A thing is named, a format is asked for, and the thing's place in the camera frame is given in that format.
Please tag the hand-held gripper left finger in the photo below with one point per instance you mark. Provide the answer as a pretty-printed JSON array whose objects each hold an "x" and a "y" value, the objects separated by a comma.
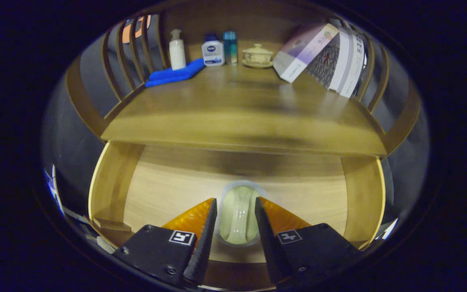
[{"x": 207, "y": 247}]

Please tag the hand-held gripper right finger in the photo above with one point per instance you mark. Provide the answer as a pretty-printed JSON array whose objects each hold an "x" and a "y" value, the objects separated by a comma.
[{"x": 268, "y": 247}]

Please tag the wooden drawer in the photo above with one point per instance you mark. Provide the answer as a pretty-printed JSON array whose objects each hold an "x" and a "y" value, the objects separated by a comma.
[{"x": 168, "y": 190}]

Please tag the wooden countertop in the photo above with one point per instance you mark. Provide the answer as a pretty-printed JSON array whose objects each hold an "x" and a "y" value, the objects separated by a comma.
[{"x": 237, "y": 109}]

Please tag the wooden cabinet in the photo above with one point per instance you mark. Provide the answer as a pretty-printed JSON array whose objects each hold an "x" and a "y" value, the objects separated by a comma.
[{"x": 258, "y": 20}]

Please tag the blue folded cloth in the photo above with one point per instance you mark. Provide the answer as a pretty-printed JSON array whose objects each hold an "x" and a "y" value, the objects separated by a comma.
[{"x": 172, "y": 75}]

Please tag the beige lidded tea cup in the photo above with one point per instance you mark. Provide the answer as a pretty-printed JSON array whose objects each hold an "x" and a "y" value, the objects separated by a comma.
[{"x": 258, "y": 56}]

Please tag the dark patterned book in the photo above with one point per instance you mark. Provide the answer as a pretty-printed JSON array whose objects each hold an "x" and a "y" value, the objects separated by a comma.
[{"x": 324, "y": 65}]

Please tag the white bottle with blue cap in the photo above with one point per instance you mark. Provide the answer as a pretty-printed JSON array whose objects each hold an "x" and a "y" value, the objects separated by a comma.
[{"x": 213, "y": 54}]

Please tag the white pump bottle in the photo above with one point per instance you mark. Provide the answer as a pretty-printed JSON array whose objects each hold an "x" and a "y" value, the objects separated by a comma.
[{"x": 177, "y": 52}]

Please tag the purple and white book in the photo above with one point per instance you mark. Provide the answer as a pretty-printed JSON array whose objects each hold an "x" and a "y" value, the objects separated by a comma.
[{"x": 302, "y": 52}]

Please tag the teal bottle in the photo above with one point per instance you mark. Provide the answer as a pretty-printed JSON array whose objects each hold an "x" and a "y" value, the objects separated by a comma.
[{"x": 230, "y": 48}]

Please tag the plain white book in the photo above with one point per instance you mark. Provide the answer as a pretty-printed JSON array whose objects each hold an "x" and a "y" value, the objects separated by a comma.
[{"x": 345, "y": 61}]

